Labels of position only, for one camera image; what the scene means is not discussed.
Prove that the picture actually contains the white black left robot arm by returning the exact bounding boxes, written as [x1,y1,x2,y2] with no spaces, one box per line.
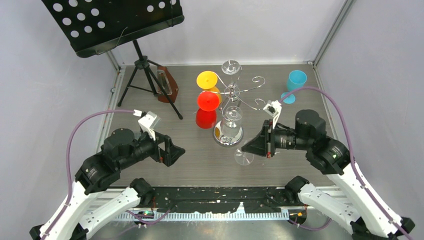
[29,128,186,240]

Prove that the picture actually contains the black music stand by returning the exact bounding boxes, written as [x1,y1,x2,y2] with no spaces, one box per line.
[41,0,185,120]

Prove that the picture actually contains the red wine glass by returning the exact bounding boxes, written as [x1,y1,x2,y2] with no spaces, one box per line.
[195,91,221,129]

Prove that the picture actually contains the brown wooden metronome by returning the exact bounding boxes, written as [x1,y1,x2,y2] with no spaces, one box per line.
[156,66,179,103]

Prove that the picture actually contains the chrome wine glass rack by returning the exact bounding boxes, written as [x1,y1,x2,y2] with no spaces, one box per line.
[212,70,266,147]

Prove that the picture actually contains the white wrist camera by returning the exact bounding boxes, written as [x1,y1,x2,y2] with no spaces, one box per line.
[263,100,282,129]
[133,109,161,141]

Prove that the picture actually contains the blue wine glass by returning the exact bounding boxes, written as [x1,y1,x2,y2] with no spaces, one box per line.
[281,70,308,98]

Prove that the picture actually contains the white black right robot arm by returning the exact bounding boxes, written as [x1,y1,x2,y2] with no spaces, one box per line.
[241,109,415,240]

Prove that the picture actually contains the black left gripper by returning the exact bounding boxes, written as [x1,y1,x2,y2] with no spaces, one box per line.
[119,125,187,169]

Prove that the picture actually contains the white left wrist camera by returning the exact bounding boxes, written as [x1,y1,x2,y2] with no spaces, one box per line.
[133,109,161,141]

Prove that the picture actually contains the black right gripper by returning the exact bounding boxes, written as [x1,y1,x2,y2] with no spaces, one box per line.
[241,118,310,157]

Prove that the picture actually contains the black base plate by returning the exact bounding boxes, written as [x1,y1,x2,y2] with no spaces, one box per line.
[121,186,319,215]

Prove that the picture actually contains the clear ribbed wine glass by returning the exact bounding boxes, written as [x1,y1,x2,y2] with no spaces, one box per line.
[220,105,243,138]

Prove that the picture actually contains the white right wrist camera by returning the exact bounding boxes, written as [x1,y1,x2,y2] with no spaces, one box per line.
[263,100,282,129]

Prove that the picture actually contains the yellow wine glass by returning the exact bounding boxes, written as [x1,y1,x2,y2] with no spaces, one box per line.
[196,70,220,96]

